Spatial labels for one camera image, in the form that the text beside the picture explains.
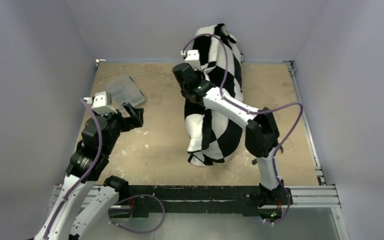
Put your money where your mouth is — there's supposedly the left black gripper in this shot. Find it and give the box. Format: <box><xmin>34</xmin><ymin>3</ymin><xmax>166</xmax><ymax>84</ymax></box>
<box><xmin>92</xmin><ymin>101</ymin><xmax>144</xmax><ymax>155</ymax></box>

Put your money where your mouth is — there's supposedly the black white checkered pillowcase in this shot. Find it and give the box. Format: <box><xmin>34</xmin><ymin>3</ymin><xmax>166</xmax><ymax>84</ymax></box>
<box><xmin>184</xmin><ymin>23</ymin><xmax>244</xmax><ymax>167</ymax></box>

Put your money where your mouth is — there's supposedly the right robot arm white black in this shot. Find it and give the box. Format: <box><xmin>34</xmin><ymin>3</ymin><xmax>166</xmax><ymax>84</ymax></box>
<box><xmin>172</xmin><ymin>63</ymin><xmax>293</xmax><ymax>206</ymax></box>

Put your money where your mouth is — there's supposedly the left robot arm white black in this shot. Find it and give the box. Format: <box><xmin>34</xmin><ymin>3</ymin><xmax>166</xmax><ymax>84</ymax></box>
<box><xmin>34</xmin><ymin>101</ymin><xmax>145</xmax><ymax>240</ymax></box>

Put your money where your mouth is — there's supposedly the clear plastic organizer box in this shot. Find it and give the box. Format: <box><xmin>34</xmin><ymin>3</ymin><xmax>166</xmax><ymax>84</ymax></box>
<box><xmin>105</xmin><ymin>75</ymin><xmax>145</xmax><ymax>113</ymax></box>

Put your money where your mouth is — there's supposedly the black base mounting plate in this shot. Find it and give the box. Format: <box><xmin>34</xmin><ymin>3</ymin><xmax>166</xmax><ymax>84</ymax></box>
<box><xmin>116</xmin><ymin>185</ymin><xmax>289</xmax><ymax>221</ymax></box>

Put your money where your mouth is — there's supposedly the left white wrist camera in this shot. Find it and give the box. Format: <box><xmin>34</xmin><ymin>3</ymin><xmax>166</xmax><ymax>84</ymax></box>
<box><xmin>82</xmin><ymin>91</ymin><xmax>117</xmax><ymax>115</ymax></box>

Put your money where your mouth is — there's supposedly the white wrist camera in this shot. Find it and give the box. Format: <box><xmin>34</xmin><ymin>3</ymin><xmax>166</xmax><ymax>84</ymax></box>
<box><xmin>82</xmin><ymin>91</ymin><xmax>117</xmax><ymax>115</ymax></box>
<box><xmin>180</xmin><ymin>49</ymin><xmax>201</xmax><ymax>71</ymax></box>

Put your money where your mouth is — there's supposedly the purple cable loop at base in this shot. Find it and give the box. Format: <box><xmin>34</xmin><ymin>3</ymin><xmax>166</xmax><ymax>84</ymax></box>
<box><xmin>107</xmin><ymin>194</ymin><xmax>166</xmax><ymax>235</ymax></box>

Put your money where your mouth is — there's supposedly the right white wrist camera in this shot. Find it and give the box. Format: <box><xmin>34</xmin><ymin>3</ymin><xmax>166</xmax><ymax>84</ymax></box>
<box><xmin>180</xmin><ymin>49</ymin><xmax>201</xmax><ymax>71</ymax></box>

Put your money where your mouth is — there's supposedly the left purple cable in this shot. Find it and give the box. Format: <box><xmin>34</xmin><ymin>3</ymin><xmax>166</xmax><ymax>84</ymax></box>
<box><xmin>42</xmin><ymin>98</ymin><xmax>103</xmax><ymax>239</ymax></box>

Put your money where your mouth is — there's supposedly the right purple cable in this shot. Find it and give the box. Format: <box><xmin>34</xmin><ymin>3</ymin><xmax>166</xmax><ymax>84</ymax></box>
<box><xmin>182</xmin><ymin>33</ymin><xmax>304</xmax><ymax>186</ymax></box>

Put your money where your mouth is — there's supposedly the black handled hammer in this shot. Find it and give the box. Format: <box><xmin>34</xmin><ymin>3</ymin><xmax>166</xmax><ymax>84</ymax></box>
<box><xmin>251</xmin><ymin>158</ymin><xmax>258</xmax><ymax>165</ymax></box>

